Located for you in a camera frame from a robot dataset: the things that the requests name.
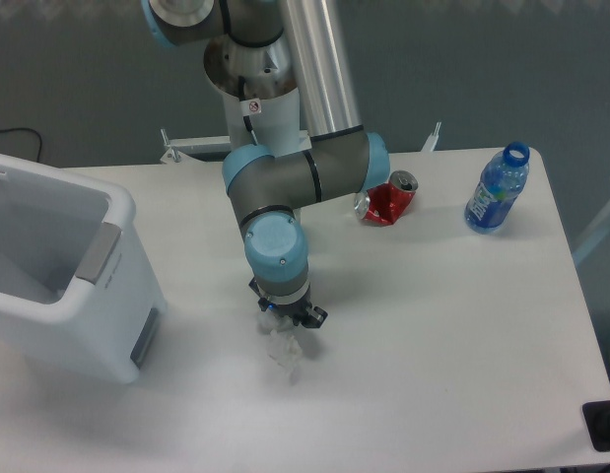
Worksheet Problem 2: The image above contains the crushed red soda can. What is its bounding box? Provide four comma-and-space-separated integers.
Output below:
354, 169, 419, 226

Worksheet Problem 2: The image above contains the white frame at right edge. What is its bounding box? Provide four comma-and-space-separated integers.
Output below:
572, 198, 610, 267

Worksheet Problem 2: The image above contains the black device at edge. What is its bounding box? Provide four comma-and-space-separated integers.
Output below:
582, 400, 610, 452

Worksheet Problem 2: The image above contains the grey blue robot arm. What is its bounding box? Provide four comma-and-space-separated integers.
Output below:
142, 1, 390, 328

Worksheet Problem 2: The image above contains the black cable on pedestal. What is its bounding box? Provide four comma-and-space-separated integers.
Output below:
237, 75, 260, 146

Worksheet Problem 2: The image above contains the black cable on floor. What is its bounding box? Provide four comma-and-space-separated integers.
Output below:
0, 127, 43, 163

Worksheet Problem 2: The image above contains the white plastic trash bin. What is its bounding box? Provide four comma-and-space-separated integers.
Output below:
0, 154, 167, 383

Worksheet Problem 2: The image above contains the blue plastic water bottle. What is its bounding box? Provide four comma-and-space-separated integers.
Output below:
464, 141, 530, 234

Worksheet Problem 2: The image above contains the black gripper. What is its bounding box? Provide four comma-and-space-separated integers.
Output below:
248, 278, 328, 329

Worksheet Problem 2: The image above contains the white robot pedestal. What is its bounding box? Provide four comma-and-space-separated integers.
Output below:
204, 35, 301, 157

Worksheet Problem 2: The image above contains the white paper ball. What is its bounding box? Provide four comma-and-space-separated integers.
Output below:
256, 311, 304, 384

